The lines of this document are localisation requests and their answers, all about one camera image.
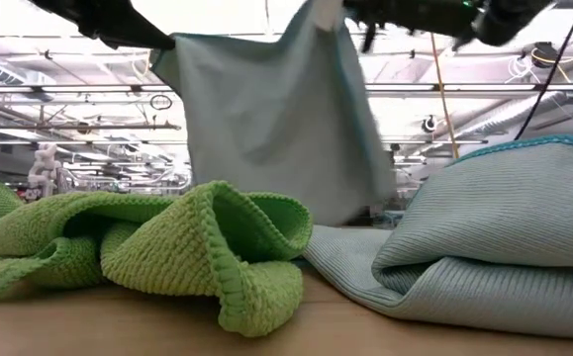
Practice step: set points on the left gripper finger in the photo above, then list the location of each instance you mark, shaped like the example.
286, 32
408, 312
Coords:
137, 37

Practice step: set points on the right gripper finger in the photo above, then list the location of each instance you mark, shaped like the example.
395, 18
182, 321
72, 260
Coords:
362, 11

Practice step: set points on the light blue microfiber towel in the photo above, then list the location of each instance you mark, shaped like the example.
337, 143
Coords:
276, 123
489, 222

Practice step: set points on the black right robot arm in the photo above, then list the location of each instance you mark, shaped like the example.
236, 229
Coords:
508, 22

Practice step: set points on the brown ceiling pipe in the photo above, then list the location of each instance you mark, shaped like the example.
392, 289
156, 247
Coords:
68, 126

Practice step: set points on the clear plastic bin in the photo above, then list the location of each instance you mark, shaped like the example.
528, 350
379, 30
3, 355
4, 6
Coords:
177, 180

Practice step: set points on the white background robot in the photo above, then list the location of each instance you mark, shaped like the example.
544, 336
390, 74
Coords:
43, 168

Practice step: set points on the silver ceiling rail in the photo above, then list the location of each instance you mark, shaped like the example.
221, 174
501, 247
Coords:
93, 89

